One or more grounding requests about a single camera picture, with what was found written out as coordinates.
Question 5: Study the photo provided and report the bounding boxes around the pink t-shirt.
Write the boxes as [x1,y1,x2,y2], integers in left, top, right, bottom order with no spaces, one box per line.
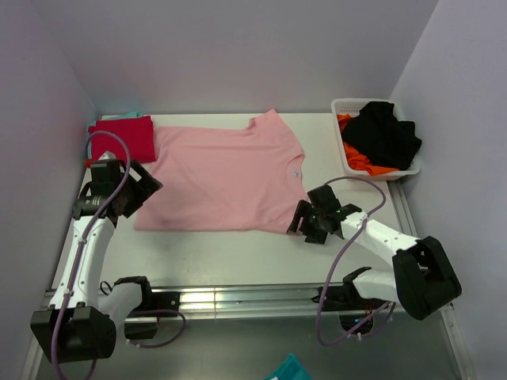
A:
[134,110,307,234]

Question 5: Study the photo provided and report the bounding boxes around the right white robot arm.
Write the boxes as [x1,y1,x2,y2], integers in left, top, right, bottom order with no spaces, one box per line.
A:
[287,184,463,321]

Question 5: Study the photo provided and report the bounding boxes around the teal cloth on floor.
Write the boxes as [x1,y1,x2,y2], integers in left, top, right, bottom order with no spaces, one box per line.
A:
[265,353,311,380]

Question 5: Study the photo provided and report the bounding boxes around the red folded t-shirt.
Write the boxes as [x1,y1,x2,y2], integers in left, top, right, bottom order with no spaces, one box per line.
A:
[89,116,156,163]

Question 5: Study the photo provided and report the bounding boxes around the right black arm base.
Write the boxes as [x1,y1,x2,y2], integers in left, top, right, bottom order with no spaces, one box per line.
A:
[312,283,396,347]

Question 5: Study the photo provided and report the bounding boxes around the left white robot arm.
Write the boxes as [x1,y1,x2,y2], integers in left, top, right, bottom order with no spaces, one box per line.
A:
[30,156,162,364]

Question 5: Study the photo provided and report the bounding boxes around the teal folded t-shirt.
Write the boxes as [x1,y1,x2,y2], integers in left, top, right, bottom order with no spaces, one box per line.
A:
[86,112,144,159]

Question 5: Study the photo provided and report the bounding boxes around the orange t-shirt in basket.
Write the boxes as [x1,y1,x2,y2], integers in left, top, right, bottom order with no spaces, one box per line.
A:
[337,114,398,177]

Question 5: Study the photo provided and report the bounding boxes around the black t-shirt in basket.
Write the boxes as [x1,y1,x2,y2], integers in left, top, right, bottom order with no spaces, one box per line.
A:
[342,102,422,170]

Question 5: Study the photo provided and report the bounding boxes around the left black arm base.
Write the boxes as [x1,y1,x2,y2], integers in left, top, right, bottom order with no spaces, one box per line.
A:
[99,276,187,348]

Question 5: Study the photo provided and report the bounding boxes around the right side aluminium rail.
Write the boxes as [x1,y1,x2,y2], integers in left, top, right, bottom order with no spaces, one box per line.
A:
[388,180,418,236]

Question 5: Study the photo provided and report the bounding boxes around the white plastic laundry basket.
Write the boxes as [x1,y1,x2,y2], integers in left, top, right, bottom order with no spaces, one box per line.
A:
[330,98,421,181]

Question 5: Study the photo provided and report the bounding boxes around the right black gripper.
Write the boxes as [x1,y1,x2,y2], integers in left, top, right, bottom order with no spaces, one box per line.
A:
[286,199,328,245]

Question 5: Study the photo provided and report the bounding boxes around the aluminium mounting rail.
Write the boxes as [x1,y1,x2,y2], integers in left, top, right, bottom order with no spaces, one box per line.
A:
[38,283,397,321]

